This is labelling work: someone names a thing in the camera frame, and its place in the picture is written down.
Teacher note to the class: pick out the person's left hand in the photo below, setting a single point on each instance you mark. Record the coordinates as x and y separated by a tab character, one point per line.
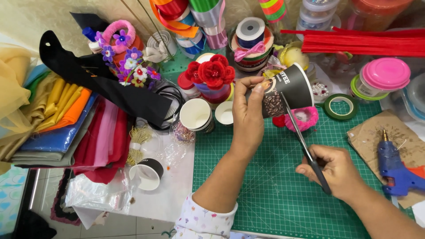
247	122

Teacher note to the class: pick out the person's right hand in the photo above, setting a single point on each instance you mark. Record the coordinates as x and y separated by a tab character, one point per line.
338	174

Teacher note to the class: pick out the black printed paper cup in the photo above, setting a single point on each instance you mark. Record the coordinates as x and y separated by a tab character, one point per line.
292	88

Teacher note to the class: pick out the single white paper cup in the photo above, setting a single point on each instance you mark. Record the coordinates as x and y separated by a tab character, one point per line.
224	114

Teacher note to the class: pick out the red pompom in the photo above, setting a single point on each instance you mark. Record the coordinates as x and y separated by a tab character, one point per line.
279	121

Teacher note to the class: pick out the brown cardboard piece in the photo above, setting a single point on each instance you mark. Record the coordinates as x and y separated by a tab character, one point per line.
368	136

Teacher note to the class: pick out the stack of white paper cups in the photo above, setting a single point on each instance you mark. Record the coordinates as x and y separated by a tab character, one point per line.
196	114

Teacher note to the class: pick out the blue glue gun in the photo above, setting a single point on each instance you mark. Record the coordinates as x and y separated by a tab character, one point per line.
393	172

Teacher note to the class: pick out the red pipe cleaner flowers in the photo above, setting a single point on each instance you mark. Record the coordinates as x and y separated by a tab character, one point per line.
211	71

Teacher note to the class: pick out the green floral tape roll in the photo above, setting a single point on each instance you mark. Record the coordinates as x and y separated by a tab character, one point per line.
328	111

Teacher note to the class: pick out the green cutting mat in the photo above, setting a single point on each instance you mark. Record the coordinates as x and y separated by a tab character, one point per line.
279	199

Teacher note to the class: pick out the bag of small beads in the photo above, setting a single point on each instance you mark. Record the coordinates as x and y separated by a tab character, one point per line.
183	134

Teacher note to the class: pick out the stack of ribbon spools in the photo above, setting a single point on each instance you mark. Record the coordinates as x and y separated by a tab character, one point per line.
252	56

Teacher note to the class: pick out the red cap bottle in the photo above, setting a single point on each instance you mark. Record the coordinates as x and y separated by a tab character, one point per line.
186	86

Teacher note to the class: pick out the pink ribbon bow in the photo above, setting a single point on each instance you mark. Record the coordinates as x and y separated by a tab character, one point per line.
247	51

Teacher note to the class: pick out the container of pearl beads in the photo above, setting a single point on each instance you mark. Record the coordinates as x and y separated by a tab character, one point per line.
320	89

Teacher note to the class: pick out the gold ribbon roll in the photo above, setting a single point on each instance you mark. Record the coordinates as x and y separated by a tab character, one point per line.
294	56

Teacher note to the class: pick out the green lid plastic container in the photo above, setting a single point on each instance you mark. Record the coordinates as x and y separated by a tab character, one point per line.
357	91

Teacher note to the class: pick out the navy blue ribbon spool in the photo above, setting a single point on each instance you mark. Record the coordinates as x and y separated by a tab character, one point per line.
249	31

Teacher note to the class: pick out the floral white sleeve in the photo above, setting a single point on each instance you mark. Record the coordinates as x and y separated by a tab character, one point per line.
206	219

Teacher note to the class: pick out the clear plastic box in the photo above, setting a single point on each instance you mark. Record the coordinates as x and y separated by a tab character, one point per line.
415	98

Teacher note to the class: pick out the pink lid plastic container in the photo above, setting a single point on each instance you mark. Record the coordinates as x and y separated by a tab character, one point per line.
385	74

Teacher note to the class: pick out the green and silver ribbon rolls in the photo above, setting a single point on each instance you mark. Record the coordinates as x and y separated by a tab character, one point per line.
207	20

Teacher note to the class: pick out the clear glass jar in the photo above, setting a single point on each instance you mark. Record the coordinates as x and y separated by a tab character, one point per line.
162	44

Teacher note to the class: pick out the striped neon ribbon roll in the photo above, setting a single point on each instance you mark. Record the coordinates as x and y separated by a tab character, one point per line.
272	9

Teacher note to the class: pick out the purple and white flower bouquet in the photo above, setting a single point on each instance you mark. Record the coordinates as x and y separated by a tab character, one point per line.
134	69

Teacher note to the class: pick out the stack of clear round containers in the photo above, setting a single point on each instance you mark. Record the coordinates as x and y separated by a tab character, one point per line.
317	15

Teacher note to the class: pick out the orange and red ribbon rolls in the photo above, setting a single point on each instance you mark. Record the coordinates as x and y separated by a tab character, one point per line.
171	15

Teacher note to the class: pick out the bundle of red pipe cleaners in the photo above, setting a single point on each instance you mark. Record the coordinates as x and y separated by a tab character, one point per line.
365	43

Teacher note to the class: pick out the thin wooden sticks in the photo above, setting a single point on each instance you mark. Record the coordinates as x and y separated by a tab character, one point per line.
146	25

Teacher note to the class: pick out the black fabric piece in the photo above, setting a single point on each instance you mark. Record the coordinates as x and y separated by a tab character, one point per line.
109	89

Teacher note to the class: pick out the orange lid plastic jar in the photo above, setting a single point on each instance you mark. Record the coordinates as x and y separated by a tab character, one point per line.
375	13

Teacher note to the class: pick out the clear plastic bags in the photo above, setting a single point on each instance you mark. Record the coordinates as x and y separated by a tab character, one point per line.
96	194

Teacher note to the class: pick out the blue cap glue bottle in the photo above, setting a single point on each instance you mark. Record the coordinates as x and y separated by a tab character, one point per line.
90	36

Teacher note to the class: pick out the pile of coloured fabrics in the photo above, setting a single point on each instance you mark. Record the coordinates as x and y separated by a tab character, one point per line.
63	126

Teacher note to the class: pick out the dark floor rug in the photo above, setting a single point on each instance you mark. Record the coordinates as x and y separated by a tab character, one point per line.
63	202

